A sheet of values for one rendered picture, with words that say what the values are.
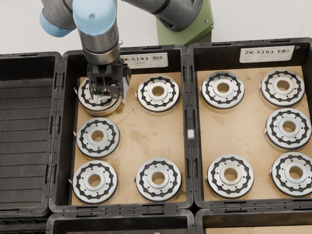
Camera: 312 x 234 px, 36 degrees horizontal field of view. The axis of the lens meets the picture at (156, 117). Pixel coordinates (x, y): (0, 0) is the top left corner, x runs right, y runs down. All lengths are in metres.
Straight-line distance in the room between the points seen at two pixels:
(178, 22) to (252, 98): 0.29
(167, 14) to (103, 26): 0.44
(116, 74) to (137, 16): 0.50
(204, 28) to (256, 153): 0.35
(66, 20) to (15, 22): 0.59
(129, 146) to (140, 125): 0.06
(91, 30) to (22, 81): 0.46
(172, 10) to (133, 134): 0.34
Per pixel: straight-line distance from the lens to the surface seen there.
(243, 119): 1.18
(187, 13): 1.30
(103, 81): 1.01
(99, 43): 0.92
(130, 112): 1.20
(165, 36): 1.39
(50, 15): 1.05
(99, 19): 0.87
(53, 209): 1.04
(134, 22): 1.51
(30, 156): 1.21
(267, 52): 1.20
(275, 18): 1.51
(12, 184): 1.20
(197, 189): 1.00
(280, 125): 1.14
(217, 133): 1.16
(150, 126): 1.17
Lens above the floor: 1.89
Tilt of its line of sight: 63 degrees down
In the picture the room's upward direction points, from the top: 10 degrees counter-clockwise
